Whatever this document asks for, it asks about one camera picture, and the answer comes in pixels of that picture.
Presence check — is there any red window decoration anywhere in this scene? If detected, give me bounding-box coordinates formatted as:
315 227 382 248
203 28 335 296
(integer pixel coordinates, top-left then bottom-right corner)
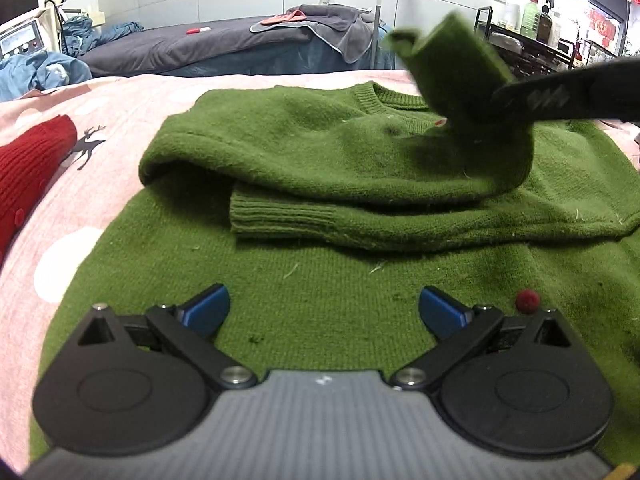
587 7 623 51

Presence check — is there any green bottle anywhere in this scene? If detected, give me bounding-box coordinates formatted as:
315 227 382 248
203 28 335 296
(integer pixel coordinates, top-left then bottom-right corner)
520 0 540 38

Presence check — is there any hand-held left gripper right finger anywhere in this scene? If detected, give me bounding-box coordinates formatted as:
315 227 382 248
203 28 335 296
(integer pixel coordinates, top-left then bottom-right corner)
389 285 576 392

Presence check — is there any cluttered display counter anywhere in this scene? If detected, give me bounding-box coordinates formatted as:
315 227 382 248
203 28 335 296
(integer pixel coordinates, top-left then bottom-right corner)
570 35 626 68

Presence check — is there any white beauty machine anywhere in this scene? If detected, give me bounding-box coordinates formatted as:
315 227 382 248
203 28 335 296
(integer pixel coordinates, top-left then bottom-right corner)
0 0 63 61

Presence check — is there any dark brown bottle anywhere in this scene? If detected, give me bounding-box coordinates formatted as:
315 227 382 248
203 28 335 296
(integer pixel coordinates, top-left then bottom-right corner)
537 0 554 43

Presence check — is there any blue cloth pile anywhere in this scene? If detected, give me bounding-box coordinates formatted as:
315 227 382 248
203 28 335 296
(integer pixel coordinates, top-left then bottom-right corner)
60 15 146 56

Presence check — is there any dark grey massage bed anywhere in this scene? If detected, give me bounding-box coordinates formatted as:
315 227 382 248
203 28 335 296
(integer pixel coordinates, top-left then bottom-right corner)
77 5 401 78

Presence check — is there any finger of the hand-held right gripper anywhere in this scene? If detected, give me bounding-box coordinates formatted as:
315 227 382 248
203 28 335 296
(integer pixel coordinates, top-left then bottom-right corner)
491 79 532 124

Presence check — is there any black trolley shelf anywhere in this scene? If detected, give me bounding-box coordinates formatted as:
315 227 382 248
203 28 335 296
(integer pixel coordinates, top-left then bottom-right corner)
472 5 586 81

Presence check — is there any green knit sweater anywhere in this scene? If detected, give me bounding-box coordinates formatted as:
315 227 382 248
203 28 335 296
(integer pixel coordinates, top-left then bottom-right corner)
27 10 640 466

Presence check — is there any blue clothes pile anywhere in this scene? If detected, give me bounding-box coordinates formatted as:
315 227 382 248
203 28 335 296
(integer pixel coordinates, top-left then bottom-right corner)
0 50 93 103

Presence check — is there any red knit sweater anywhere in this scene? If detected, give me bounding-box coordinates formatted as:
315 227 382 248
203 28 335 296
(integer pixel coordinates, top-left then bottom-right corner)
0 114 78 266

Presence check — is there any grey towel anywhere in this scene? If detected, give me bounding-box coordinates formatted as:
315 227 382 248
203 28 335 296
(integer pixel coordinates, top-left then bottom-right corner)
250 4 386 64

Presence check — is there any white pump bottle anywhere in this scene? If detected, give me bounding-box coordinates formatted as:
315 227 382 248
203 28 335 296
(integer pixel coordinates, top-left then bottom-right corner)
502 0 522 31

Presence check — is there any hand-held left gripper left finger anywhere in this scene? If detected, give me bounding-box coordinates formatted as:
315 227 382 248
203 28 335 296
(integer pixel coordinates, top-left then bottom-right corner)
75 282 258 391

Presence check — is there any small red cloth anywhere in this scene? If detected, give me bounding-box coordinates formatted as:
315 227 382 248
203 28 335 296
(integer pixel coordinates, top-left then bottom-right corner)
263 10 307 27

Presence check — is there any pink polka dot blanket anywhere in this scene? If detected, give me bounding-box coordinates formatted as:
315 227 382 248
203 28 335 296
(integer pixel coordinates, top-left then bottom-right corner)
0 69 640 476

